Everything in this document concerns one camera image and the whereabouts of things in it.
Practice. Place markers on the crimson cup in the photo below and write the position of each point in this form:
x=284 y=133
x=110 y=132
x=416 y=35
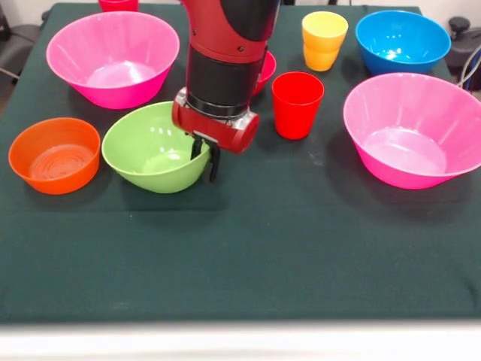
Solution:
x=118 y=4

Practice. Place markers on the dark green tablecloth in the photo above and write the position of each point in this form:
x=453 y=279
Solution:
x=240 y=244

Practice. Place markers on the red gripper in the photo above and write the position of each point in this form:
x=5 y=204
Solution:
x=225 y=135

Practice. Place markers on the yellow cup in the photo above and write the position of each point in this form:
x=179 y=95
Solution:
x=325 y=49

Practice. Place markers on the small crimson bowl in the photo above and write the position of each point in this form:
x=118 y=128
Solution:
x=267 y=73

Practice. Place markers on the orange bowl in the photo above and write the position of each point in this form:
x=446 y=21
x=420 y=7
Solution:
x=56 y=158

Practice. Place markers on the blue bowl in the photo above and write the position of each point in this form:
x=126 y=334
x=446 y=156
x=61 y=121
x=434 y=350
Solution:
x=402 y=45

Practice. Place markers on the green bowl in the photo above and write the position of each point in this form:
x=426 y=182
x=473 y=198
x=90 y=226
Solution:
x=150 y=158

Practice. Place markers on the red cup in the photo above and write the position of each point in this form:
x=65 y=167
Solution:
x=298 y=113

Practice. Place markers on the large pink bowl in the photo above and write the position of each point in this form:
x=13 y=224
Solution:
x=112 y=64
x=409 y=143

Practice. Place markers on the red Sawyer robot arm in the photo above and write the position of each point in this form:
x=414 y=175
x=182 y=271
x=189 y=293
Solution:
x=225 y=49

